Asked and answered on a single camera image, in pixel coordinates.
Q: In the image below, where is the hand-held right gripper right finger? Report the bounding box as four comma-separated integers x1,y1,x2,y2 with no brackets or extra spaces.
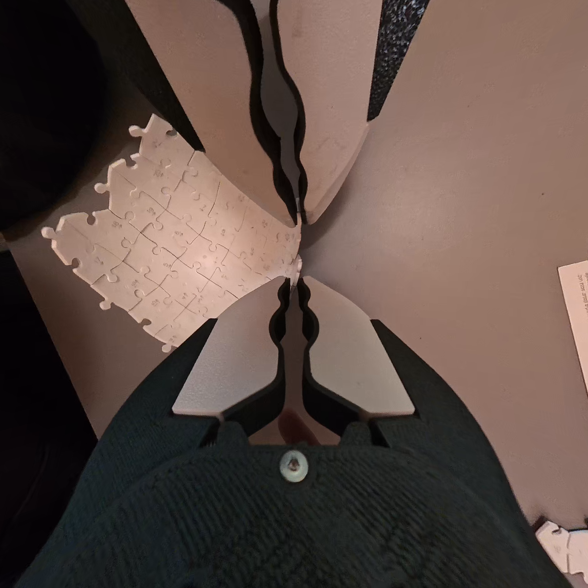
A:
297,275,417,436

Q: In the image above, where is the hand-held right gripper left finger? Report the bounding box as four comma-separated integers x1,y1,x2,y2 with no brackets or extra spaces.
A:
171,276,295,436

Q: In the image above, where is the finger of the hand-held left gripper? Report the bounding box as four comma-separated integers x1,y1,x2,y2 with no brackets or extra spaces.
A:
270,0,384,226
123,0,300,227

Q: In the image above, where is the partly built white puzzle ball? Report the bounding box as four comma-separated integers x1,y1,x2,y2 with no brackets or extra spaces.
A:
41,114,305,353

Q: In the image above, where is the person's left forearm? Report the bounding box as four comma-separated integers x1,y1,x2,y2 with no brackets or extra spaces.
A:
0,0,138,230

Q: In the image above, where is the pile of white puzzle pieces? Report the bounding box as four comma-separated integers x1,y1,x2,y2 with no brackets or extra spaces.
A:
535,517,588,576

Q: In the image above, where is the person's right hand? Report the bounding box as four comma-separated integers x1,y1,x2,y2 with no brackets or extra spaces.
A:
278,410,319,446

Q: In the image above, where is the person's black clothing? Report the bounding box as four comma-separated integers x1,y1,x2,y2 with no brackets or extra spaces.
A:
0,239,100,588

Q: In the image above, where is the white printed paper leaflet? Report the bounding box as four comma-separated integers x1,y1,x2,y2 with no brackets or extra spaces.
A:
558,261,588,397

